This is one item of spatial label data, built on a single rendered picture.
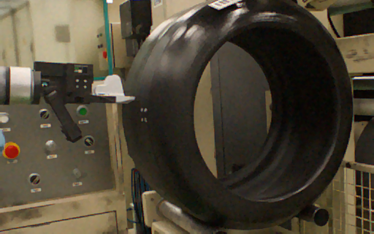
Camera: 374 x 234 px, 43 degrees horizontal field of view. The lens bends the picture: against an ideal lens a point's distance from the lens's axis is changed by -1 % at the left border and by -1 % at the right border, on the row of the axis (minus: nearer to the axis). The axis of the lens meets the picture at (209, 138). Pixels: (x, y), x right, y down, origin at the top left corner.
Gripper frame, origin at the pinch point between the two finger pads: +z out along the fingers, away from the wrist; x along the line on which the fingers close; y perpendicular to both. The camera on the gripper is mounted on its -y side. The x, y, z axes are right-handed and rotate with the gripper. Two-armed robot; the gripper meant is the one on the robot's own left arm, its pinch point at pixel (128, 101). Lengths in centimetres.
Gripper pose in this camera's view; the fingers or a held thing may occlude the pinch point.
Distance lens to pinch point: 105.9
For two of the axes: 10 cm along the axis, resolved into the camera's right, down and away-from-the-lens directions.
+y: 0.5, -10.0, -0.7
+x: -4.4, -0.9, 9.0
